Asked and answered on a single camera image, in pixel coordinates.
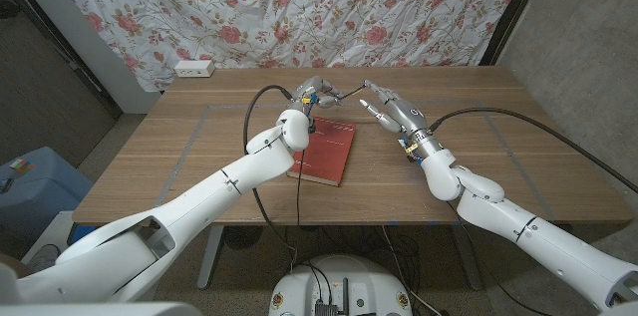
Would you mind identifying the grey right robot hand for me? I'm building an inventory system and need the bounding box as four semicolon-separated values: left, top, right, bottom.
358;79;443;158

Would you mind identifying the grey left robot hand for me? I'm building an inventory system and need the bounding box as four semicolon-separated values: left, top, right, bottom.
288;75;344;117

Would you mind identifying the black mechanical pencil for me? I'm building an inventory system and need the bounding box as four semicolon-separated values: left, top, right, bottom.
338;84;369;102

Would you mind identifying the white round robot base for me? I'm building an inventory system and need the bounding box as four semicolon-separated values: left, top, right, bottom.
268;254;414;316

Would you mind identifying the red notebook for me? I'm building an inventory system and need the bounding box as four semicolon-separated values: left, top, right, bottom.
288;116;358;187

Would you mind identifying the floral backdrop cloth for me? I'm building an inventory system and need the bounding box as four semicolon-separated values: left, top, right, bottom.
32;0;534;93

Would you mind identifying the white power strip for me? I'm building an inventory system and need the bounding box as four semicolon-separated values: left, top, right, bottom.
173;59;216;79

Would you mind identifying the grey table leg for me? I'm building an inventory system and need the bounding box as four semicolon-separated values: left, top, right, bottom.
196;224;225;291
451;223;484;291

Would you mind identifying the black round floor fan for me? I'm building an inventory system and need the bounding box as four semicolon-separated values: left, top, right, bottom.
222;225;263;250

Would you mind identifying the blue foot pedal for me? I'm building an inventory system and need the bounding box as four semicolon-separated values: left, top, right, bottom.
67;223;96;246

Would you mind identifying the blue storage box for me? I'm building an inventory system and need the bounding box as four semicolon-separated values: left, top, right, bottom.
0;145;95;242

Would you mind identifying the white robot torso edge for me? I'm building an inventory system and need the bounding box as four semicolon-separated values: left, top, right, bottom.
0;301;203;316

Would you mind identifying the grey sneaker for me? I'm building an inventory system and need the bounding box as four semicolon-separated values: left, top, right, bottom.
24;244;62;275

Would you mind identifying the person's leg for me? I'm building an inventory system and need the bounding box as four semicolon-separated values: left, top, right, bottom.
0;254;26;282

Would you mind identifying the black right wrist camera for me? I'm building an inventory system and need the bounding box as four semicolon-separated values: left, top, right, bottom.
398;139;424;165

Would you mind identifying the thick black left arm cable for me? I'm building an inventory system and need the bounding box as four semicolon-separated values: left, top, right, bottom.
242;85;300;262

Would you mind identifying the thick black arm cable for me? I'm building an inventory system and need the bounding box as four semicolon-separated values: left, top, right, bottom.
428;107;638;195
242;85;300;262

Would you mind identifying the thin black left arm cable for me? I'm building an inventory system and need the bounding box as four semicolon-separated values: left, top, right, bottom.
295;151;306;277

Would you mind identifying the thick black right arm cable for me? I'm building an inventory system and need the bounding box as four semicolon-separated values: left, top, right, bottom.
428;107;638;195

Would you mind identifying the white floor cable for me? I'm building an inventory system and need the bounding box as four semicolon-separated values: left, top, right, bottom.
381;225;443;316

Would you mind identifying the black backdrop frame pole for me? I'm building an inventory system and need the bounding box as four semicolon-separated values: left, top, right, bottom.
478;0;552;67

